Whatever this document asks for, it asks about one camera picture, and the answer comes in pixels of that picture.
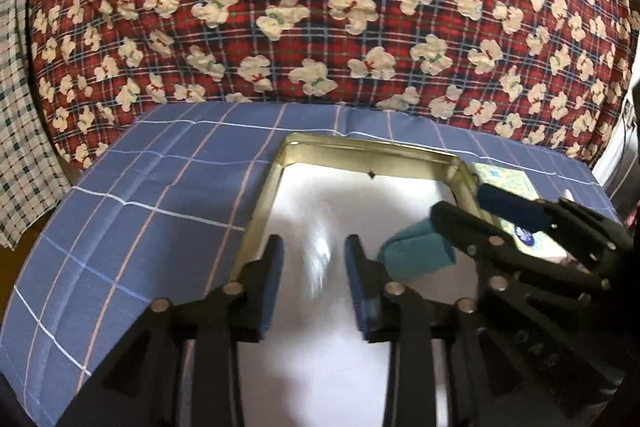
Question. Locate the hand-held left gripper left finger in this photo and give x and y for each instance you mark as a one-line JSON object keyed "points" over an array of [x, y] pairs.
{"points": [[272, 287]]}

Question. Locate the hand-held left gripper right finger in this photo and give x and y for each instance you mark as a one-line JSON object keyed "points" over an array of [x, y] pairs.
{"points": [[356, 287]]}

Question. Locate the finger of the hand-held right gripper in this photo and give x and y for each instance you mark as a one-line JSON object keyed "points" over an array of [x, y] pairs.
{"points": [[507, 207], [457, 227]]}

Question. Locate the teal cloth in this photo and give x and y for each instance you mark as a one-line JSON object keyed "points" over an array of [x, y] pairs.
{"points": [[415, 252]]}

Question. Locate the gold metal tin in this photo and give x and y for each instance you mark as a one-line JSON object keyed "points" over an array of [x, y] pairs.
{"points": [[325, 192]]}

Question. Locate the yellow patterned tissue box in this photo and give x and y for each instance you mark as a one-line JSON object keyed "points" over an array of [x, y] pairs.
{"points": [[505, 179]]}

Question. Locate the blue plaid bed sheet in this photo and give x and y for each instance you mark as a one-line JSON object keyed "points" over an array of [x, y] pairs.
{"points": [[150, 207]]}

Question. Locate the red plaid bear blanket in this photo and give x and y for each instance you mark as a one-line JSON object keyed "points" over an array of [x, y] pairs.
{"points": [[300, 32]]}

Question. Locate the green checked cloth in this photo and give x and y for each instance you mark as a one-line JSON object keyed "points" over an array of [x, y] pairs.
{"points": [[25, 157]]}

